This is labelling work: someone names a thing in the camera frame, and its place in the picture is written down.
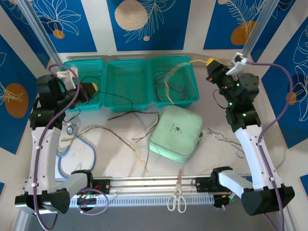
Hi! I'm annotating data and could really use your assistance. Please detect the yellow cable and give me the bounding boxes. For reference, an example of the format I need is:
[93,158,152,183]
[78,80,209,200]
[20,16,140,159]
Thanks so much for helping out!
[61,126,149,173]
[165,56,224,103]

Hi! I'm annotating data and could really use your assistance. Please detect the teal perforated plastic basket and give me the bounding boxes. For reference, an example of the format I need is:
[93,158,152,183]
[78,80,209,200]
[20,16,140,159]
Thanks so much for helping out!
[102,59,152,113]
[63,60,106,113]
[149,57,200,109]

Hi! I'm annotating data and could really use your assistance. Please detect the blue stethoscope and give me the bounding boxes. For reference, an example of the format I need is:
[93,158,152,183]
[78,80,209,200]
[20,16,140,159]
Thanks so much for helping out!
[57,122,97,180]

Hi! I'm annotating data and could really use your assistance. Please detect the metal forceps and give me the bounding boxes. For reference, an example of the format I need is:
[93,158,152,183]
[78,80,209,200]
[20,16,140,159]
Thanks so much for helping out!
[207,128,246,158]

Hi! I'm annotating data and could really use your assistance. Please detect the mint green zip pouch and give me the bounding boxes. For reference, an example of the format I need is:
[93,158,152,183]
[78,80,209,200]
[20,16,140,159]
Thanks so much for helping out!
[148,105,205,164]

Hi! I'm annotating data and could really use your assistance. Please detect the thin black gripper wire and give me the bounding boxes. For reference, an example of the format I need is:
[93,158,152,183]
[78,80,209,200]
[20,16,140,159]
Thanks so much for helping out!
[213,89,229,109]

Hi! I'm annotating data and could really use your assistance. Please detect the aluminium frame post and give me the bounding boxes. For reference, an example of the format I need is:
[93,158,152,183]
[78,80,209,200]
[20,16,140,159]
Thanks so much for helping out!
[16,0,62,70]
[238,0,283,63]

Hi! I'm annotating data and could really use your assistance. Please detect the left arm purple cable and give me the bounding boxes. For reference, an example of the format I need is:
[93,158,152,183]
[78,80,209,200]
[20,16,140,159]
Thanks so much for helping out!
[32,63,109,231]

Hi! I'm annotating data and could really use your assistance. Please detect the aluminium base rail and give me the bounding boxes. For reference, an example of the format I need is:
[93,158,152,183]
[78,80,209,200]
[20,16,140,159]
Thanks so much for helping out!
[54,177,253,193]

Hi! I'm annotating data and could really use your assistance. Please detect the white slotted cable duct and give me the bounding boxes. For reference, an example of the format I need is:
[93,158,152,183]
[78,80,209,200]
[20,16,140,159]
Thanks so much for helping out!
[69,193,215,207]

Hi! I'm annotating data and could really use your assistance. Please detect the white handled scissors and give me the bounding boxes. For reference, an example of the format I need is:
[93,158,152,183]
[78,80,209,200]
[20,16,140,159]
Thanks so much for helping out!
[167,168,187,214]

